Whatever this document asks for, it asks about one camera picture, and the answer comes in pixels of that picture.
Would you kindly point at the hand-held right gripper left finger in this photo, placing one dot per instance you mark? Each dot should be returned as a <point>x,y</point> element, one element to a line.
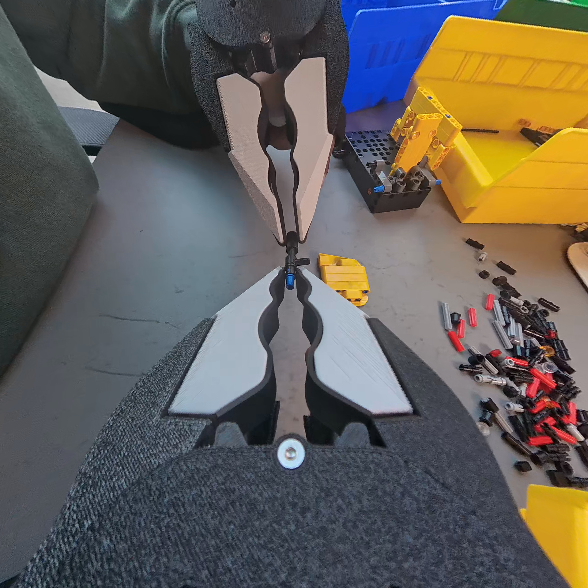
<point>220,363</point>

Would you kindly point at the heap of dark lego parts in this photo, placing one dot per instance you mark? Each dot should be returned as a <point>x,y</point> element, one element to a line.
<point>537,135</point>

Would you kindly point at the green plastic bin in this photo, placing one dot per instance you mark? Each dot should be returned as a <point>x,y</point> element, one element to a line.
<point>551,11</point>

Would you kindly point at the person's left forearm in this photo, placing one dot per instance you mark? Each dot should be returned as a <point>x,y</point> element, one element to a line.
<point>115,55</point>

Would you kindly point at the pile of small lego pieces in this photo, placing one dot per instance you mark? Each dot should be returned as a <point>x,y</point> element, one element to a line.
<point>542,381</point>

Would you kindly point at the blue plastic bin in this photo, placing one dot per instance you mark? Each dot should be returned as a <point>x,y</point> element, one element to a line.
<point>381,55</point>

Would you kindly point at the black mesh chair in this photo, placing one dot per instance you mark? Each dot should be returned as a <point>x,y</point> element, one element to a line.
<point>87,128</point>

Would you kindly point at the yellow lego block assembly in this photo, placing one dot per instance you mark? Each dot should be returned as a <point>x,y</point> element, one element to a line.
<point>342,275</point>

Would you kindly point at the yellow plastic bin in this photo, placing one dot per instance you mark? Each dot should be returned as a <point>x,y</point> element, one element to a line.
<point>519,193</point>
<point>560,528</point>

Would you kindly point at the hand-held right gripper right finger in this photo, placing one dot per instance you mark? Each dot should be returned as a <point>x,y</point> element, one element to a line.
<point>353,367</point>

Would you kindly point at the instruction booklet on stand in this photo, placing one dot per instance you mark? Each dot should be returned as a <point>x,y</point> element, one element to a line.
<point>579,262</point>

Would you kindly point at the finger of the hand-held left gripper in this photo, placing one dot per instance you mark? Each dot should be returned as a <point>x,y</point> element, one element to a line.
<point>312,151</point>
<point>246,151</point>

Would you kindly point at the black and yellow lego model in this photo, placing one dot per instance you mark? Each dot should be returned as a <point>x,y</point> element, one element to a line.
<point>395,197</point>

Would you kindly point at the black connector with blue pin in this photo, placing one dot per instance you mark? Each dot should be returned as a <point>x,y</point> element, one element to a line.
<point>290,257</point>

